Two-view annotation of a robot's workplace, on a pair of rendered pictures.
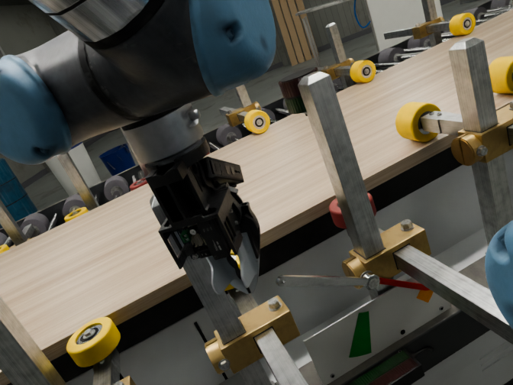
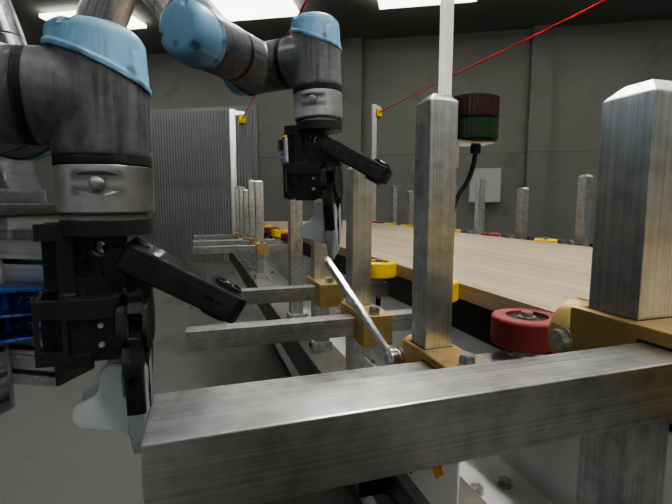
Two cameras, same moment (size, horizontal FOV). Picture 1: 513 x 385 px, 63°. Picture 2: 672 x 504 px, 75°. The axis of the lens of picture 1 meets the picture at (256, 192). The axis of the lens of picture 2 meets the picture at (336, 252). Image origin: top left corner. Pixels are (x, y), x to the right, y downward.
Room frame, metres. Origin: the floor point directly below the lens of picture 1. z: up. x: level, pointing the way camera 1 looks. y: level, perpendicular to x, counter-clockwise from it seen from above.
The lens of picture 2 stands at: (0.39, -0.63, 1.04)
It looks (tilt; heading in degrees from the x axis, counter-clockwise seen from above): 6 degrees down; 83
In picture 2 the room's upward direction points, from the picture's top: straight up
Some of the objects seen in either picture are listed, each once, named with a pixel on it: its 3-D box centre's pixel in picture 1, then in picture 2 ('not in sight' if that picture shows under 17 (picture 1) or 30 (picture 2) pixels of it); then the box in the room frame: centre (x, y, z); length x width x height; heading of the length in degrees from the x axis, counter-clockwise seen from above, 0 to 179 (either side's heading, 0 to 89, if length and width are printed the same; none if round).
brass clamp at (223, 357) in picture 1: (250, 336); (362, 320); (0.52, 0.09, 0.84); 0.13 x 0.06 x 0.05; 101
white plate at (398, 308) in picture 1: (382, 323); (400, 428); (0.54, -0.11, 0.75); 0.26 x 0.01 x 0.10; 101
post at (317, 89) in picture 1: (360, 222); (431, 302); (0.56, -0.13, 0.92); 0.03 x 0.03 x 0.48; 11
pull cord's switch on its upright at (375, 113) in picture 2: not in sight; (375, 175); (1.12, 2.84, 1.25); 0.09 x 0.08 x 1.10; 101
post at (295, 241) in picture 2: not in sight; (295, 243); (0.42, 0.62, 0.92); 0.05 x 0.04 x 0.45; 101
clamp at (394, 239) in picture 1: (383, 254); (442, 369); (0.57, -0.15, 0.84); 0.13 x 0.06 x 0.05; 101
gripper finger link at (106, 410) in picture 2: not in sight; (111, 413); (0.24, -0.25, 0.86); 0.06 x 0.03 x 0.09; 11
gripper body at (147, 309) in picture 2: not in sight; (102, 288); (0.23, -0.23, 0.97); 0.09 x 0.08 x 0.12; 11
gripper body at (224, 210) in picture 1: (197, 201); (315, 163); (0.44, 0.07, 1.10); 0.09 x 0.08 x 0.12; 163
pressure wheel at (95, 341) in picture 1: (104, 356); (378, 283); (0.60, 0.35, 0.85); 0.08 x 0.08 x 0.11
